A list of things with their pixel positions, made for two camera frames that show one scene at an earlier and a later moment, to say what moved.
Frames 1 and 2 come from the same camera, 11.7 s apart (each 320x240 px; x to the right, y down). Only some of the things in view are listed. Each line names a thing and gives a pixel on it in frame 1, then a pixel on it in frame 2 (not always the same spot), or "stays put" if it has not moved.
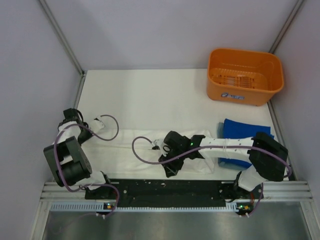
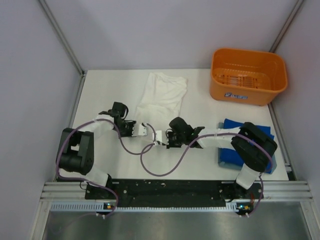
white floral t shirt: x=133 y=153 → x=162 y=99
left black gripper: x=80 y=141 → x=132 y=124
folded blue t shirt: x=234 y=129 stays put
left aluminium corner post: x=62 y=37 stays put
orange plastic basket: x=243 y=77 stays put
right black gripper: x=171 y=168 → x=170 y=145
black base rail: x=141 y=193 stays put
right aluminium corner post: x=286 y=26 stays put
